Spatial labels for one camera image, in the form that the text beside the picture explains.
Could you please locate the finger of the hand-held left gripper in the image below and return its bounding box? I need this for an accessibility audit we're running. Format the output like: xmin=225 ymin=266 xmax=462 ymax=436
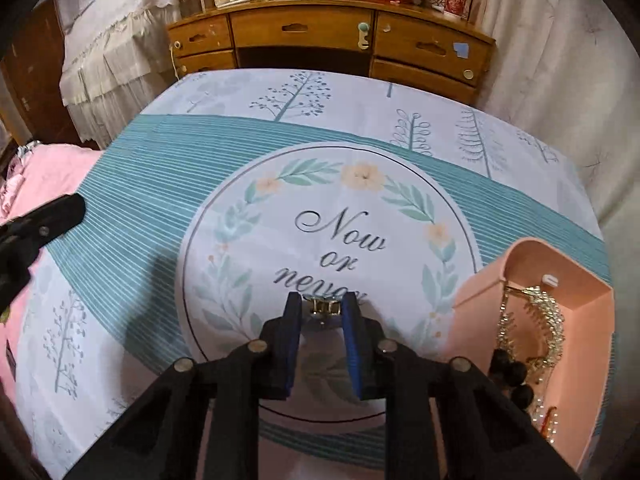
xmin=0 ymin=194 xmax=87 ymax=313

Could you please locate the small gold clasp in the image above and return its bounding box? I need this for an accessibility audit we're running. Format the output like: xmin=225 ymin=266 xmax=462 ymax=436
xmin=309 ymin=297 xmax=347 ymax=319

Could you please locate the white lace cloth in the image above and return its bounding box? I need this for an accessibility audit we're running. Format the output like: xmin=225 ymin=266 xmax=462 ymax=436
xmin=59 ymin=0 xmax=201 ymax=150

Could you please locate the tree print tablecloth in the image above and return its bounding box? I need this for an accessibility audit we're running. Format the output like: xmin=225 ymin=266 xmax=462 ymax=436
xmin=15 ymin=69 xmax=613 ymax=480

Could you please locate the gold chain necklace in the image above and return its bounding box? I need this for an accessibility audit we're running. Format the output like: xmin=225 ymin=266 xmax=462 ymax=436
xmin=496 ymin=284 xmax=567 ymax=376

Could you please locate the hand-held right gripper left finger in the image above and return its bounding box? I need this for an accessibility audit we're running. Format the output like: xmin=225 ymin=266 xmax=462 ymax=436
xmin=70 ymin=291 xmax=304 ymax=480

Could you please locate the brown wooden door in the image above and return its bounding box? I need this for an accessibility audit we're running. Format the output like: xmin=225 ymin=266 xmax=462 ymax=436
xmin=0 ymin=0 xmax=97 ymax=152

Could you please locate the pink floral cloth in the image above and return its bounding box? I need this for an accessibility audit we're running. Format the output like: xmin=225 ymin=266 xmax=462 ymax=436
xmin=0 ymin=142 xmax=37 ymax=217

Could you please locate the black bead bracelet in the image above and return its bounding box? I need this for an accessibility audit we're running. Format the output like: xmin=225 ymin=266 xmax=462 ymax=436
xmin=491 ymin=349 xmax=535 ymax=409

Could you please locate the red bracelet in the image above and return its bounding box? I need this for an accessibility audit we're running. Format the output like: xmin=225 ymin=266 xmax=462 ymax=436
xmin=540 ymin=406 xmax=558 ymax=443

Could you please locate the pink plastic box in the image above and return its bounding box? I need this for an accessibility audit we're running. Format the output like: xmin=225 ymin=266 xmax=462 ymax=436
xmin=442 ymin=239 xmax=616 ymax=472

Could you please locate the wooden desk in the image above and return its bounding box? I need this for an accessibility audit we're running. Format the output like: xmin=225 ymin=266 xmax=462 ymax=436
xmin=167 ymin=0 xmax=496 ymax=107

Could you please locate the pink quilted blanket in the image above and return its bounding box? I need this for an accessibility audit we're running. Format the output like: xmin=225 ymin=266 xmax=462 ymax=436
xmin=0 ymin=144 xmax=106 ymax=411

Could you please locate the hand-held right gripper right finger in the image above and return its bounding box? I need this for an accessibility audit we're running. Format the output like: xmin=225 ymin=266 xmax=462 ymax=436
xmin=342 ymin=291 xmax=581 ymax=480

